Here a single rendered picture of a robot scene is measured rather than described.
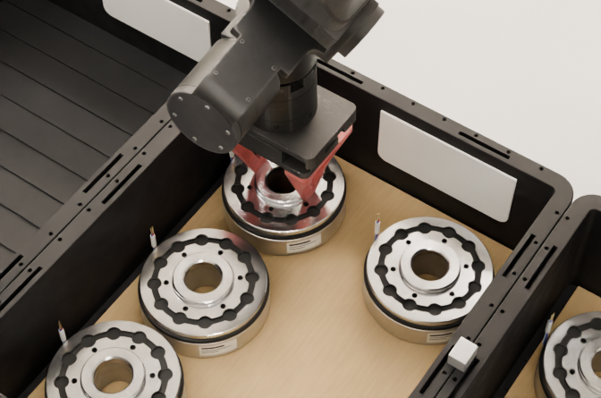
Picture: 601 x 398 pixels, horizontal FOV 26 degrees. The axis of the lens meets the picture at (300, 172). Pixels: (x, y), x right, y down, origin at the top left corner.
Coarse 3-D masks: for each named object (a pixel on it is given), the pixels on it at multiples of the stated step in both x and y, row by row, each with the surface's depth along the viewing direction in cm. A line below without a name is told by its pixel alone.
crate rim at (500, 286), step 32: (320, 64) 107; (384, 96) 105; (448, 128) 103; (512, 160) 101; (96, 224) 98; (544, 224) 97; (64, 256) 96; (512, 256) 95; (32, 288) 94; (0, 320) 92; (480, 320) 92
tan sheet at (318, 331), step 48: (288, 192) 112; (384, 192) 112; (336, 240) 108; (480, 240) 108; (288, 288) 106; (336, 288) 106; (288, 336) 103; (336, 336) 103; (384, 336) 103; (192, 384) 100; (240, 384) 100; (288, 384) 100; (336, 384) 100; (384, 384) 100
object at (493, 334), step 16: (576, 208) 98; (592, 208) 98; (560, 224) 97; (576, 224) 97; (560, 240) 96; (544, 256) 95; (560, 256) 96; (528, 272) 95; (544, 272) 95; (512, 288) 94; (528, 288) 95; (512, 304) 93; (496, 320) 92; (512, 320) 92; (480, 336) 91; (496, 336) 91; (480, 352) 91; (480, 368) 90; (448, 384) 89; (464, 384) 89
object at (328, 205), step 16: (240, 160) 110; (336, 160) 110; (224, 176) 109; (240, 176) 109; (336, 176) 108; (224, 192) 108; (240, 192) 108; (256, 192) 107; (320, 192) 107; (336, 192) 107; (240, 208) 106; (256, 208) 106; (272, 208) 107; (288, 208) 106; (304, 208) 106; (320, 208) 107; (336, 208) 107; (256, 224) 105; (272, 224) 105; (288, 224) 105; (304, 224) 105; (320, 224) 106
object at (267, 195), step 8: (264, 168) 108; (272, 168) 108; (280, 168) 109; (256, 176) 108; (264, 176) 108; (256, 184) 107; (264, 184) 107; (264, 192) 107; (272, 192) 107; (296, 192) 107; (264, 200) 107; (272, 200) 106; (280, 200) 106; (288, 200) 106; (296, 200) 106
